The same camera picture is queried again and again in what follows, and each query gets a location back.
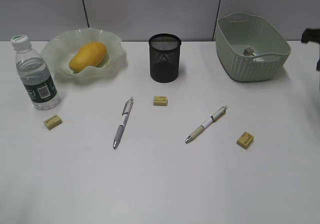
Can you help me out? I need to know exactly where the translucent green wavy plate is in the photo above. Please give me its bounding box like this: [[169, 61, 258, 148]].
[[41, 27, 128, 85]]

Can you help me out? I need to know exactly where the white waste paper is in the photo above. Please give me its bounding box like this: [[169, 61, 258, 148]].
[[243, 46, 256, 57]]

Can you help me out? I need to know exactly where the clear plastic water bottle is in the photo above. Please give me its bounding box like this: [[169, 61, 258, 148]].
[[10, 34, 61, 110]]

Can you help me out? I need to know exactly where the yellow eraser near holder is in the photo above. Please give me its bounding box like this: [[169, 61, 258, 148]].
[[153, 96, 168, 106]]

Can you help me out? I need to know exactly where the light green plastic basket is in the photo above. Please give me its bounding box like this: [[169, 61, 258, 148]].
[[215, 12, 291, 82]]

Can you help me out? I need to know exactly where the yellow eraser left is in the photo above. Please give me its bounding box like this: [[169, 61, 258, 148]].
[[43, 114, 63, 130]]

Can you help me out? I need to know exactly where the beige grip white pen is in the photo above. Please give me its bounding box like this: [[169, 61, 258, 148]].
[[185, 105, 228, 144]]

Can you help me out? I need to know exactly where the black mesh pen holder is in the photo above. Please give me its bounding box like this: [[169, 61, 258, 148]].
[[148, 33, 182, 83]]

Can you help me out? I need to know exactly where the yellow mango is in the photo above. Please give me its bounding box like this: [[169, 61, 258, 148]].
[[69, 41, 107, 73]]

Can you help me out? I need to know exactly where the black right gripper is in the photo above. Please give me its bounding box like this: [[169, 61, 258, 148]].
[[316, 59, 320, 71]]

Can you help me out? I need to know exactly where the grey grip white pen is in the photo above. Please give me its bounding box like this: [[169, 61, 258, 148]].
[[113, 96, 134, 150]]

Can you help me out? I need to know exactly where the yellow eraser right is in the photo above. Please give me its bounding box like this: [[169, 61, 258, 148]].
[[236, 131, 254, 150]]

